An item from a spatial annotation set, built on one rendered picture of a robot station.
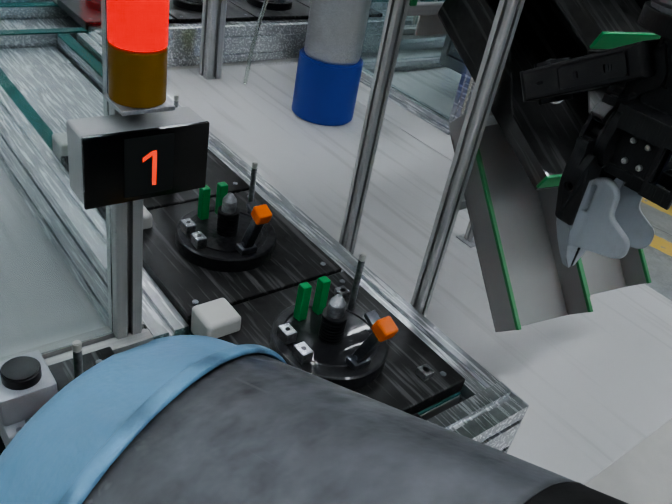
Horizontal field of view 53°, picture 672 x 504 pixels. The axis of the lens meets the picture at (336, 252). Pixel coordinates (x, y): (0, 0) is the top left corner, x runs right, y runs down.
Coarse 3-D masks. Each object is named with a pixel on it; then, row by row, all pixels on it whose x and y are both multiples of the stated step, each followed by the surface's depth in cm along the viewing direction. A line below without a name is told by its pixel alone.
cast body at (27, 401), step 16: (32, 352) 57; (0, 368) 54; (16, 368) 53; (32, 368) 54; (48, 368) 56; (0, 384) 53; (16, 384) 53; (32, 384) 53; (48, 384) 54; (0, 400) 52; (16, 400) 53; (32, 400) 54; (48, 400) 55; (0, 416) 53; (16, 416) 53; (32, 416) 55; (0, 432) 55; (16, 432) 53
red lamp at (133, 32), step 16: (112, 0) 54; (128, 0) 53; (144, 0) 53; (160, 0) 54; (112, 16) 55; (128, 16) 54; (144, 16) 54; (160, 16) 55; (112, 32) 55; (128, 32) 55; (144, 32) 55; (160, 32) 56; (128, 48) 55; (144, 48) 56; (160, 48) 57
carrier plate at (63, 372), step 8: (96, 352) 73; (104, 352) 74; (112, 352) 74; (72, 360) 72; (88, 360) 72; (96, 360) 72; (56, 368) 71; (64, 368) 71; (72, 368) 71; (88, 368) 71; (56, 376) 70; (64, 376) 70; (72, 376) 70; (64, 384) 69
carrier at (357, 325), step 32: (288, 288) 89; (320, 288) 80; (352, 288) 82; (192, 320) 80; (224, 320) 78; (256, 320) 82; (288, 320) 81; (320, 320) 81; (352, 320) 82; (288, 352) 76; (320, 352) 77; (352, 352) 78; (384, 352) 78; (416, 352) 82; (352, 384) 75; (384, 384) 77; (416, 384) 78; (448, 384) 79
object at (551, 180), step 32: (448, 0) 85; (480, 0) 80; (544, 0) 87; (448, 32) 85; (480, 32) 80; (544, 32) 88; (480, 64) 81; (512, 64) 87; (512, 96) 77; (576, 96) 85; (512, 128) 78; (544, 128) 82; (576, 128) 84; (544, 160) 79
